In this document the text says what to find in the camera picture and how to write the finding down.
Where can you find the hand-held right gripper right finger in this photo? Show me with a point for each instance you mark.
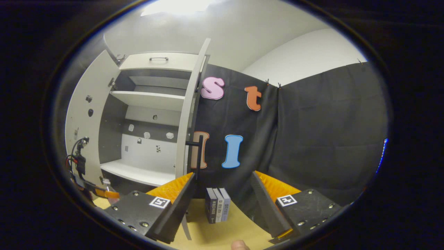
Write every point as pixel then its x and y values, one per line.
pixel 267 211

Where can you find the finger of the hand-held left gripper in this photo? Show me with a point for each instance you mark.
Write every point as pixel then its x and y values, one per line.
pixel 107 193

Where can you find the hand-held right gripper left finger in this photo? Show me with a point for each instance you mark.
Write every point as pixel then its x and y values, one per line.
pixel 178 211

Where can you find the white and grey cabinet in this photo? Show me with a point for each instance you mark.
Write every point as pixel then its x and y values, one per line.
pixel 107 139

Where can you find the white cabinet door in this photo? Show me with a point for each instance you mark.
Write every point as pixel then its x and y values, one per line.
pixel 93 76
pixel 185 114

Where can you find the metal door hinge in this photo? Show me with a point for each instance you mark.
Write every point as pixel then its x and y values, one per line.
pixel 111 82
pixel 105 181

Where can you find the white cabinet shelf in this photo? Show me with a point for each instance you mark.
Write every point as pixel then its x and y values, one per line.
pixel 152 100

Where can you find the white cabinet drawer front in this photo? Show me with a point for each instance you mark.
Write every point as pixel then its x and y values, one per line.
pixel 138 63

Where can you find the white book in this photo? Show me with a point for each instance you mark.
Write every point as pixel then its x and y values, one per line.
pixel 219 208

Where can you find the light blue book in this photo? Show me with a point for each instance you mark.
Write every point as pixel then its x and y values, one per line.
pixel 226 206

